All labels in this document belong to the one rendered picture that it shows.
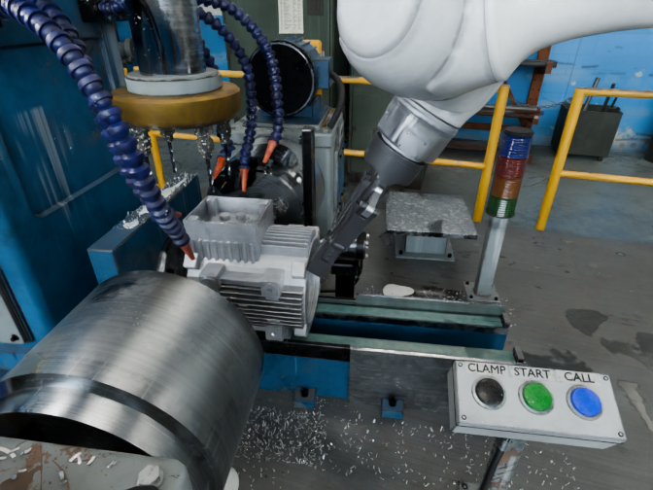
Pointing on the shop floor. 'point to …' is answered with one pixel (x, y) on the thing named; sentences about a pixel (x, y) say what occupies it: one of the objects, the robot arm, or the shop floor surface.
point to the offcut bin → (590, 127)
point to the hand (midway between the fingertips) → (325, 256)
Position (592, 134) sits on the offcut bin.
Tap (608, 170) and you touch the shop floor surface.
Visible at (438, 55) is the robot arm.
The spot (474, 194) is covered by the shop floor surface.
